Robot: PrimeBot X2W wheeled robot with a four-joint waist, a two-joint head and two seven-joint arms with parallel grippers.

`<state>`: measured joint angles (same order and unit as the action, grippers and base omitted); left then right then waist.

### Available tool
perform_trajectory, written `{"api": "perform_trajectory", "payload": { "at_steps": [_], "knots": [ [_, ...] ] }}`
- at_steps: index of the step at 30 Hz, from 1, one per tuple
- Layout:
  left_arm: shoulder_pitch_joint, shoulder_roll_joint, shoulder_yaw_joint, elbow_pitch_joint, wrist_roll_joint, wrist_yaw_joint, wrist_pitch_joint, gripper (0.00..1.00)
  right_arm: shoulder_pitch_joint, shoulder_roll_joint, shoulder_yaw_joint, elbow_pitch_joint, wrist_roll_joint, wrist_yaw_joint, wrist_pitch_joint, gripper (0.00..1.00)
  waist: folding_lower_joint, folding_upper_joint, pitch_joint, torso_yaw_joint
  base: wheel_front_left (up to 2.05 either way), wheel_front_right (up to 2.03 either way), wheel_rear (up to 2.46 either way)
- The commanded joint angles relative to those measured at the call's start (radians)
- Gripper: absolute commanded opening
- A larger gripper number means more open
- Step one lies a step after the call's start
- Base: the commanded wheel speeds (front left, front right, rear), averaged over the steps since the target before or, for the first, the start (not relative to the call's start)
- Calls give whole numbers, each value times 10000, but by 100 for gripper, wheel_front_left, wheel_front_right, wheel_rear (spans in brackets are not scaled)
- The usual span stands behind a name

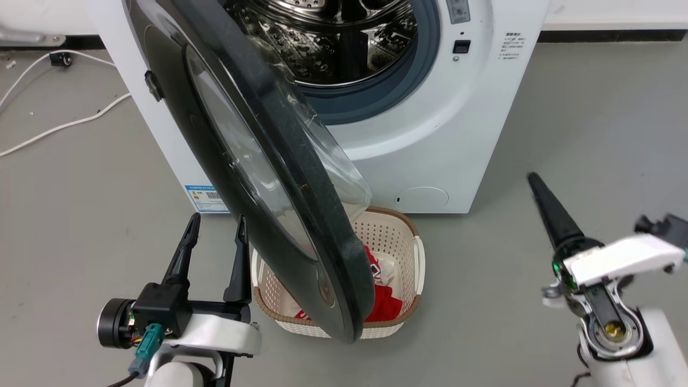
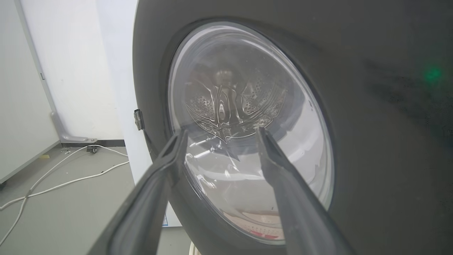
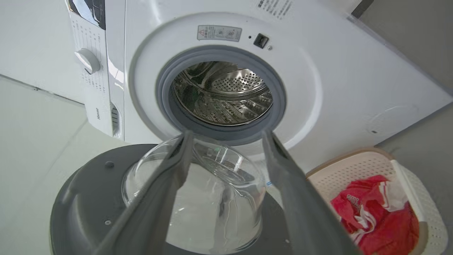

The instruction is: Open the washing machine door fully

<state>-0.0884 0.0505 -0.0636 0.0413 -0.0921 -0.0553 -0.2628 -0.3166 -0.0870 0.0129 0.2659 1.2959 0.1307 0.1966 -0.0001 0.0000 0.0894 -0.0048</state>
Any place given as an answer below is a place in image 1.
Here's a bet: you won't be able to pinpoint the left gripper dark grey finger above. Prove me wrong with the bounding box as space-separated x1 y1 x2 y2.
161 213 201 286
224 216 252 303

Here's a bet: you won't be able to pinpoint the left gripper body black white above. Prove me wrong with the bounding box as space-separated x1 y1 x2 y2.
97 282 262 356

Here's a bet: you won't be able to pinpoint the right gripper body white green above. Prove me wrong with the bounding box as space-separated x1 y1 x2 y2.
542 214 688 308

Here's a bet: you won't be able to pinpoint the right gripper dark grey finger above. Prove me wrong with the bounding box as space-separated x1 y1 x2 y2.
528 172 584 251

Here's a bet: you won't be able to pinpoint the black round washing machine door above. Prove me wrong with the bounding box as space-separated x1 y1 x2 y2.
123 0 376 343

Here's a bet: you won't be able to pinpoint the white front-load washing machine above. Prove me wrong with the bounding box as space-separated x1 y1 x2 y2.
86 0 551 214

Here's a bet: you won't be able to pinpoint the grey-blue rubber door gasket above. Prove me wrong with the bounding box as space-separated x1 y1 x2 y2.
293 0 441 125

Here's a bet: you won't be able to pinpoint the steel washing machine drum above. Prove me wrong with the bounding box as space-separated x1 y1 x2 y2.
223 0 419 87

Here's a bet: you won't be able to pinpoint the blue energy label sticker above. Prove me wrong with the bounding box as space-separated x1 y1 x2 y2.
185 185 231 214

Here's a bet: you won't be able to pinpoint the round white filter cover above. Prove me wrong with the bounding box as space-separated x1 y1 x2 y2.
394 187 449 211

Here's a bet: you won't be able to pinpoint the white cloth with red print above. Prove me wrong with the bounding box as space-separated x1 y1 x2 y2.
370 257 396 286

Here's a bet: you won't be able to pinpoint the red garment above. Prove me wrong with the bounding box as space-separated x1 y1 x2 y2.
293 245 404 323

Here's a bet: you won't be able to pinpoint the cream perforated plastic laundry basket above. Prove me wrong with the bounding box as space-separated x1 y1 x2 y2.
251 207 426 339

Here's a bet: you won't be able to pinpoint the grey washer control panel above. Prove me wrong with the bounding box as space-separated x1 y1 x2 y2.
446 0 472 25

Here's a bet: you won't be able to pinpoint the teal connector cable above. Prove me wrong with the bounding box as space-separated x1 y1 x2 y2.
105 324 166 387

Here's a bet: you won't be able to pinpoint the thick white floor cable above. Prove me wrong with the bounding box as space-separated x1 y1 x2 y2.
0 93 132 157

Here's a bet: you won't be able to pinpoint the thin white floor cable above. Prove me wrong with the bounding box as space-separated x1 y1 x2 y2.
0 49 117 108

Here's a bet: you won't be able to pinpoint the grey metal bracket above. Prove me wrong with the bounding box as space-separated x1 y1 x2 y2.
0 26 66 48

